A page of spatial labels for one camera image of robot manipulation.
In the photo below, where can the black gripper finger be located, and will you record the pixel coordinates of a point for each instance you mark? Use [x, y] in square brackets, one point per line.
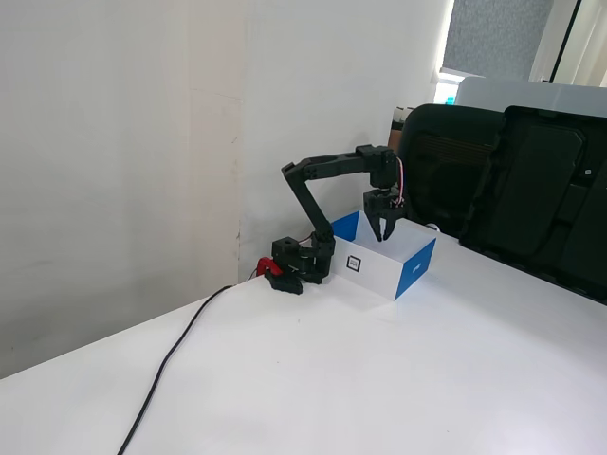
[377, 225]
[391, 227]

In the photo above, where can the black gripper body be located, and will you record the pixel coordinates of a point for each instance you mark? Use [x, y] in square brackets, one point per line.
[377, 205]

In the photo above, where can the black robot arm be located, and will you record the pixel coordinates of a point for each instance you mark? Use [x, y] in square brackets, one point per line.
[313, 204]

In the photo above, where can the white and blue box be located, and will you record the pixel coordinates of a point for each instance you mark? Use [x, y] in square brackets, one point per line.
[379, 270]

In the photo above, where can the brown cardboard box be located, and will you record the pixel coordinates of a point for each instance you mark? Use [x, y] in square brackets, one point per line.
[393, 128]

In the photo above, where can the small white round object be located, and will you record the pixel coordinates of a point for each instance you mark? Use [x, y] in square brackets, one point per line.
[432, 226]

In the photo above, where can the black mesh office chair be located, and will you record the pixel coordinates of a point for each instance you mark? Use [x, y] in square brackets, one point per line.
[441, 161]

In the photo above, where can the red and black table clamp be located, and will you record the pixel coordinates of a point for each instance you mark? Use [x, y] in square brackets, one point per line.
[265, 265]

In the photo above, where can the small teal object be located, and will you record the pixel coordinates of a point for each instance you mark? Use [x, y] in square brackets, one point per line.
[449, 100]

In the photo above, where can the black molded plastic case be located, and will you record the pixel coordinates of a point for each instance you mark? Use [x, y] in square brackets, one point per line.
[545, 189]

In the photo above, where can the white plastic storage bin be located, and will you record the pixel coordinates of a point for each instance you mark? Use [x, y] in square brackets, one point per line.
[521, 95]

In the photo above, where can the gray window blind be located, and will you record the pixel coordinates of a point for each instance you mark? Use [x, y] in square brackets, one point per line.
[493, 33]

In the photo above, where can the black window frame bar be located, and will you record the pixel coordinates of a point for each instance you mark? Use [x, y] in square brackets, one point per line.
[564, 38]

